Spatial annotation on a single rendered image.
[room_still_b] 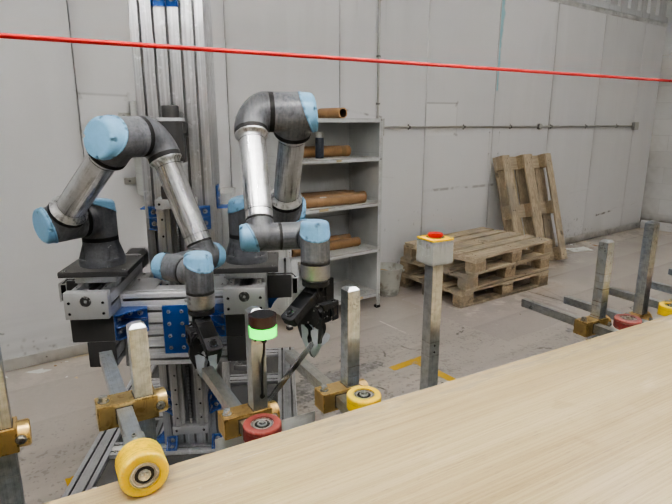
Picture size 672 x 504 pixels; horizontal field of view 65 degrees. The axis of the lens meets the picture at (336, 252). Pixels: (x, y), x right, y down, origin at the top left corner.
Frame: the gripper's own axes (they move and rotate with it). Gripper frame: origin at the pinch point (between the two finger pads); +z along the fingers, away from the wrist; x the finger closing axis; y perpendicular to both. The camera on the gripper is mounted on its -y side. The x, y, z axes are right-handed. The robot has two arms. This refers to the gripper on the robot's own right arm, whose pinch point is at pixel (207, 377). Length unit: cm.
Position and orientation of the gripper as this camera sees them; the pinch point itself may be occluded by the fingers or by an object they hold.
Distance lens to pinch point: 155.7
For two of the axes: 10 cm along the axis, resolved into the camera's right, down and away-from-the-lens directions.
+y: -4.9, -2.2, 8.4
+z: -0.1, 9.7, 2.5
